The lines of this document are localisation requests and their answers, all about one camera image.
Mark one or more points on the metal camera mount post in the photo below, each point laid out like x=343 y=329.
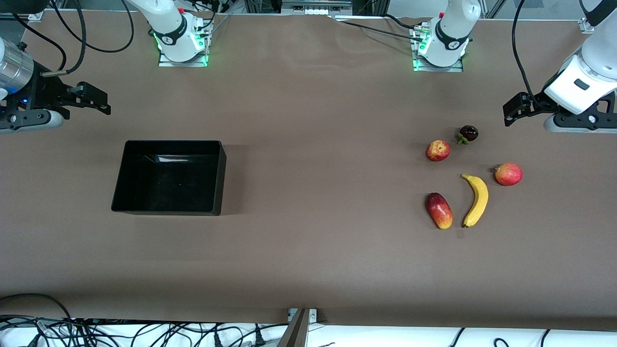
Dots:
x=296 y=332

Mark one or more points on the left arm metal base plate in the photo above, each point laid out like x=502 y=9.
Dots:
x=453 y=69

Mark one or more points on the red yellow mango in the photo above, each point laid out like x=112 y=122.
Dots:
x=438 y=210

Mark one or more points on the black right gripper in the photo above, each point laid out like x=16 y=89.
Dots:
x=46 y=91

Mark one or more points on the black plastic box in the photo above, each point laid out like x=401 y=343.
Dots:
x=168 y=188

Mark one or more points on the dark purple mangosteen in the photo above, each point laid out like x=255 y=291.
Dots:
x=469 y=133

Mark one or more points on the yellow banana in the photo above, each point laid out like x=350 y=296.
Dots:
x=479 y=197

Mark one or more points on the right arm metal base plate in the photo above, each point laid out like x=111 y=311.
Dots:
x=168 y=62

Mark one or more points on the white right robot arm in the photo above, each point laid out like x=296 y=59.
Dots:
x=166 y=19

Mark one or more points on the red yellow apple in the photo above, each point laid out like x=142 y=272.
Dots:
x=437 y=151

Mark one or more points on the aluminium table corner bracket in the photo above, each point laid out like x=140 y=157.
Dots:
x=586 y=26

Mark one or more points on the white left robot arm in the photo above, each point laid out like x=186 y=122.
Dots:
x=450 y=29

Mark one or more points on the red yellow peach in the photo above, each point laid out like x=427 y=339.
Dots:
x=509 y=174

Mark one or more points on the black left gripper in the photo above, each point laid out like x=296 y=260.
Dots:
x=536 y=102

